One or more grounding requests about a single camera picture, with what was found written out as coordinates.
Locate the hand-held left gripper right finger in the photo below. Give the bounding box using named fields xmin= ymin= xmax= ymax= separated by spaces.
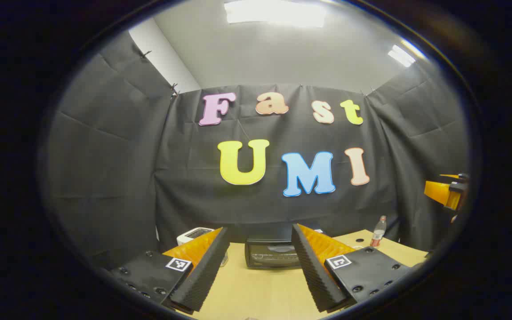
xmin=292 ymin=224 xmax=416 ymax=312

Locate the black backdrop cloth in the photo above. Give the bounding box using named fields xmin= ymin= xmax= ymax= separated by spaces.
xmin=45 ymin=31 xmax=470 ymax=272

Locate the black electric oven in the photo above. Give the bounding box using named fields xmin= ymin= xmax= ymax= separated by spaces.
xmin=244 ymin=228 xmax=324 ymax=270

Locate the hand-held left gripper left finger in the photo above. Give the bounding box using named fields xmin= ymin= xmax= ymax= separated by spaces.
xmin=110 ymin=227 xmax=231 ymax=312

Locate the white toaster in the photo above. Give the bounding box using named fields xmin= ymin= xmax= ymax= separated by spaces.
xmin=177 ymin=227 xmax=216 ymax=246

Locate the clear plastic water bottle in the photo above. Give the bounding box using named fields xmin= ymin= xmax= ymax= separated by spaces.
xmin=370 ymin=216 xmax=387 ymax=248

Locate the ceiling light panel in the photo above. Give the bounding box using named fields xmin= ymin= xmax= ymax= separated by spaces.
xmin=388 ymin=44 xmax=417 ymax=68

